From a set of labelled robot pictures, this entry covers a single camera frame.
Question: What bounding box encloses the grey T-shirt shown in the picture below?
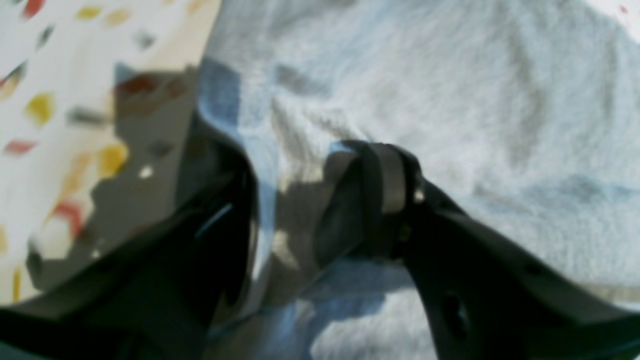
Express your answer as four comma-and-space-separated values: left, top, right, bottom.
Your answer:
198, 0, 639, 360

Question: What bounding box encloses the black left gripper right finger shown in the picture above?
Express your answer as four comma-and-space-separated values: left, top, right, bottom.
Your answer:
321, 140, 639, 360

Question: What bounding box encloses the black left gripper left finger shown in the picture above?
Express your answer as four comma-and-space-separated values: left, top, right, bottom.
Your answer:
1, 111, 261, 360

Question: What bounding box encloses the terrazzo patterned tablecloth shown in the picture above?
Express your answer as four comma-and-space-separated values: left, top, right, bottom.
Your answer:
0, 0, 222, 307

